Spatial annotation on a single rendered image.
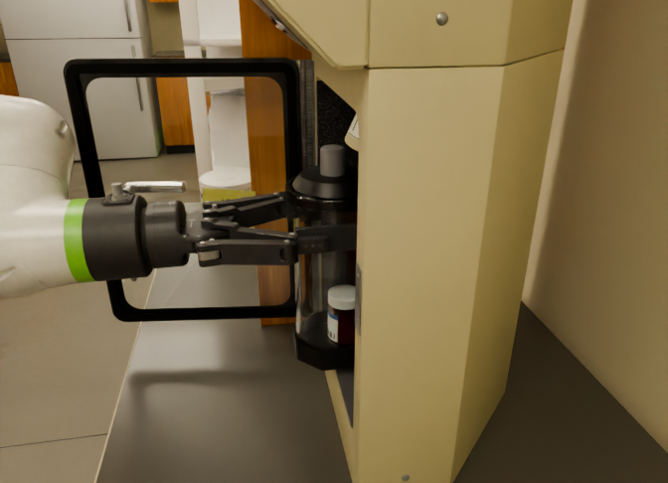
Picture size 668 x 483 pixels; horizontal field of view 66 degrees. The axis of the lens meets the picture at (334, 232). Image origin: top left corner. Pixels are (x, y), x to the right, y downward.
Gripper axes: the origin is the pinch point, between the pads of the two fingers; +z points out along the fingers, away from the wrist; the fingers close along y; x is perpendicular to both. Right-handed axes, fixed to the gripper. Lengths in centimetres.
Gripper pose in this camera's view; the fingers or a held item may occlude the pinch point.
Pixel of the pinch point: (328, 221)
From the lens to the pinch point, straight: 61.2
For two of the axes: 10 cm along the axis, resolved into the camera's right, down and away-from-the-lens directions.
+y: -1.8, -3.9, 9.0
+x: 0.1, 9.2, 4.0
